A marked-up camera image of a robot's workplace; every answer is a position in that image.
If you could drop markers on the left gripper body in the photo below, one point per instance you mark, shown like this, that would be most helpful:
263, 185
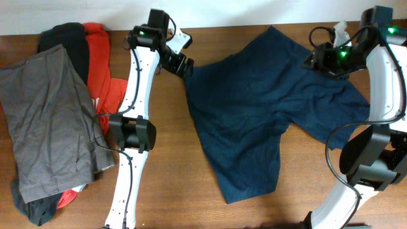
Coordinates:
175, 61

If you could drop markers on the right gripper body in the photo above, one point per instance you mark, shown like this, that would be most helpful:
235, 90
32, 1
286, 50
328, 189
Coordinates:
338, 63

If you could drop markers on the navy blue shorts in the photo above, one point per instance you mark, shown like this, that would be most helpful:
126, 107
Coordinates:
243, 104

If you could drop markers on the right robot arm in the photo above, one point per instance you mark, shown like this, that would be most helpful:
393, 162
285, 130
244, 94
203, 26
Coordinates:
375, 158

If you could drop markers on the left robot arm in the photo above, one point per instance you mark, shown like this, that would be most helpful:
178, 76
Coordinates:
153, 46

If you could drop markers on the red garment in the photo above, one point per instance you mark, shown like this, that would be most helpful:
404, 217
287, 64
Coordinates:
106, 92

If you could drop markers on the black garment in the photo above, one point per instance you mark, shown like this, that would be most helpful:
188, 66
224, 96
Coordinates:
72, 37

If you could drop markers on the grey shorts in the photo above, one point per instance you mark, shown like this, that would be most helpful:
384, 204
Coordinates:
49, 113

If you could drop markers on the dark teal garment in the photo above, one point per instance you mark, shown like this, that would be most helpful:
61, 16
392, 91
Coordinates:
38, 212

